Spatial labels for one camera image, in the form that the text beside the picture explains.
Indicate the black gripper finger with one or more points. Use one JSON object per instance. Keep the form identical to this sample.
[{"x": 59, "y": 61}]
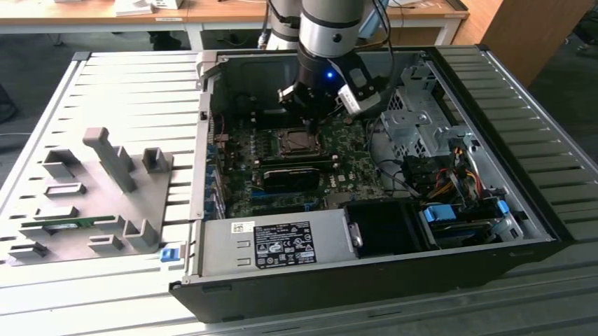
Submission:
[
  {"x": 328, "y": 110},
  {"x": 290, "y": 96}
]

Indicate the silver CPU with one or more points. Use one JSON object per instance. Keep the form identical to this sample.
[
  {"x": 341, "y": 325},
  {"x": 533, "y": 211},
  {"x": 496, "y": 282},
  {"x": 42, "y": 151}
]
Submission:
[{"x": 299, "y": 140}]

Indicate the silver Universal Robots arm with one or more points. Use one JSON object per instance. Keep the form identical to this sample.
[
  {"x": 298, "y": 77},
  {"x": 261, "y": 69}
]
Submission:
[{"x": 329, "y": 28}]

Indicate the black RAM slot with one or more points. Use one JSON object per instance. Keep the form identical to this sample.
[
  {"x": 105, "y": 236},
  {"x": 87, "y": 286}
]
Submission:
[{"x": 294, "y": 162}]

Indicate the green motherboard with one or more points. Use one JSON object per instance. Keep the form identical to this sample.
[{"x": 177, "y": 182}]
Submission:
[{"x": 356, "y": 168}]

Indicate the silver metal drive cage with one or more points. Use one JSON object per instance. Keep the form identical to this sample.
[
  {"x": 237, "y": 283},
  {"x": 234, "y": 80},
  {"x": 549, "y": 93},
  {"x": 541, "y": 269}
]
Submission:
[{"x": 406, "y": 133}]

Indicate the light wooden desk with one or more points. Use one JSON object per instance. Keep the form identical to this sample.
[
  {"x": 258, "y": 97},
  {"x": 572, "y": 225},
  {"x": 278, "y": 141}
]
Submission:
[
  {"x": 430, "y": 15},
  {"x": 70, "y": 15}
]

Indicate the black bag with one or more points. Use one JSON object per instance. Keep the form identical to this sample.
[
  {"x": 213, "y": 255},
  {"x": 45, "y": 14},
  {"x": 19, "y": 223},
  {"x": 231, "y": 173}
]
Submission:
[{"x": 163, "y": 41}]

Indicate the black fan shroud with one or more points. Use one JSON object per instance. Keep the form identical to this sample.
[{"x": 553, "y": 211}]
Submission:
[{"x": 384, "y": 227}]

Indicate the white desk device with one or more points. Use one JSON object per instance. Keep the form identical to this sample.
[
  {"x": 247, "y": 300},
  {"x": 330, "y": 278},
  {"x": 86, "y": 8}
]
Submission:
[{"x": 166, "y": 3}]

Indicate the blue disk carrier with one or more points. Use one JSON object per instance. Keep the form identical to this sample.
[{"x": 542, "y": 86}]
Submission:
[{"x": 440, "y": 213}]

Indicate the white paper stack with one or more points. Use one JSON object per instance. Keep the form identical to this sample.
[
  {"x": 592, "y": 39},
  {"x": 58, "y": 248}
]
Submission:
[{"x": 133, "y": 8}]

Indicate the silver power supply unit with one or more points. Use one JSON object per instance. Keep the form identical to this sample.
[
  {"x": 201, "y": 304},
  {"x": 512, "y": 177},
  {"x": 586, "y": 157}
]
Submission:
[{"x": 225, "y": 252}]

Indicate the brown wooden cabinet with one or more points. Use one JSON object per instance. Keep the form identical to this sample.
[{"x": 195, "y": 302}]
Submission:
[{"x": 524, "y": 35}]

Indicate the blue plastic clip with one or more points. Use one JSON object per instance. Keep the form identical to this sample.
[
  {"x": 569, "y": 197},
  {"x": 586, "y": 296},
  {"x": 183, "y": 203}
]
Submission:
[{"x": 502, "y": 206}]

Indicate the grey parts rack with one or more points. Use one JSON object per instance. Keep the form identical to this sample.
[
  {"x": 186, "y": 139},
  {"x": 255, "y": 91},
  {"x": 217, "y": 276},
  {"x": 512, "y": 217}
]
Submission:
[{"x": 101, "y": 210}]

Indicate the blue case latch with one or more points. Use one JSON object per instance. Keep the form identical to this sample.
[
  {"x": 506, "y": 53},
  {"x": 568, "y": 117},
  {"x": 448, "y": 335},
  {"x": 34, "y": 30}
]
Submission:
[{"x": 169, "y": 255}]

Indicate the black open PC case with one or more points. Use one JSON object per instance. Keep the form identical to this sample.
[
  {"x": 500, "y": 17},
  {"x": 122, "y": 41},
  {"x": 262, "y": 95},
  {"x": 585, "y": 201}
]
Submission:
[{"x": 374, "y": 290}]

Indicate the green RAM stick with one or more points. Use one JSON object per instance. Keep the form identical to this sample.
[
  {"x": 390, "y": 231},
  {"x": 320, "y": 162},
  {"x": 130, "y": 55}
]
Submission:
[{"x": 89, "y": 221}]

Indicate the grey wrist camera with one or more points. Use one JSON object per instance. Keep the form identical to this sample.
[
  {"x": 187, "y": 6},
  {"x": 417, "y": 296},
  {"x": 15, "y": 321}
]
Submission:
[{"x": 360, "y": 101}]

